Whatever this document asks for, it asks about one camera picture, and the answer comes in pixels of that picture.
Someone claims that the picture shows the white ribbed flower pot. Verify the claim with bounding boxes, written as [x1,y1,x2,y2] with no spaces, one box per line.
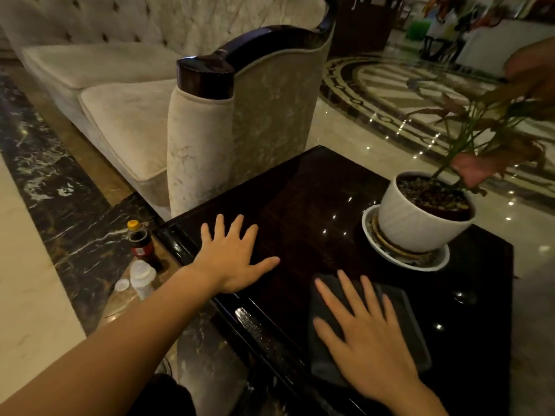
[378,170,476,254]

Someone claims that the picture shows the black chair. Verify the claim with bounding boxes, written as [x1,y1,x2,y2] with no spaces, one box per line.
[421,34,461,63]

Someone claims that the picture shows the person's left hand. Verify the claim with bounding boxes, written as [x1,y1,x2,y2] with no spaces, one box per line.
[190,214,281,295]

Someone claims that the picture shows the white plant saucer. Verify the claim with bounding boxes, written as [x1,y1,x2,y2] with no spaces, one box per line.
[362,204,451,273]

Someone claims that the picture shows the dark grey cleaning cloth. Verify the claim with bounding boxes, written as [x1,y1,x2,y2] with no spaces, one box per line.
[308,274,432,387]

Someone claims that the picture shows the person's left forearm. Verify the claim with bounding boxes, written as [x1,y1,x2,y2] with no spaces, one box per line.
[0,266,223,416]

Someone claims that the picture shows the pink and green leafy plant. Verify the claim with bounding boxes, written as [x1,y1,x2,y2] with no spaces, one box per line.
[407,38,555,198]

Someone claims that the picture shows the person's right forearm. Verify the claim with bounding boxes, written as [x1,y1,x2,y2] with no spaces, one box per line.
[390,380,450,416]

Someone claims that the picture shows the white plastic bottle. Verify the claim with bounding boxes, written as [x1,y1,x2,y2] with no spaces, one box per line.
[129,259,157,300]

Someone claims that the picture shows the white counter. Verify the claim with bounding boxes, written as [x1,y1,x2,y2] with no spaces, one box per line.
[455,19,555,78]

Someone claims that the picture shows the dark wooden cabinet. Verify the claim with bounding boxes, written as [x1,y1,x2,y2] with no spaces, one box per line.
[329,0,406,59]

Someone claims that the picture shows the cola bottle with yellow cap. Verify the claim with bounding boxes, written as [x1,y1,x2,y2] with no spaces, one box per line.
[127,219,164,272]

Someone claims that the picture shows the beige tufted velvet sofa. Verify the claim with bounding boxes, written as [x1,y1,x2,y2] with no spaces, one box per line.
[0,0,340,222]

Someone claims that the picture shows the person's dark clothing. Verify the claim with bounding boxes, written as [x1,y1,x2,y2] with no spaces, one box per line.
[128,373,197,416]

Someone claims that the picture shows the person's right hand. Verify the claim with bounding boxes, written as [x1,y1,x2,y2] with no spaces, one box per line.
[312,270,422,408]

